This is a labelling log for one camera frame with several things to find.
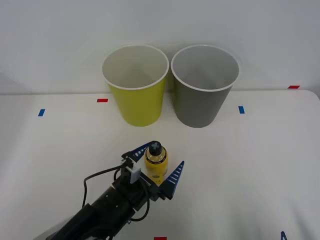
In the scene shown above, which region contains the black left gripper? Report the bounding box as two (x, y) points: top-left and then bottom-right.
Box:
(111, 140), (186, 214)

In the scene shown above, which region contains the yellow bottle with black cap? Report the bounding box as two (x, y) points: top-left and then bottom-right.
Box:
(144, 141), (169, 186)

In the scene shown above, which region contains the yellow-green plastic waste bin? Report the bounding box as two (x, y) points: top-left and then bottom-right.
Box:
(101, 44), (170, 128)

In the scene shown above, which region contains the grey plastic waste bin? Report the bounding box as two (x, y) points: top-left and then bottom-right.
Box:
(170, 44), (241, 129)

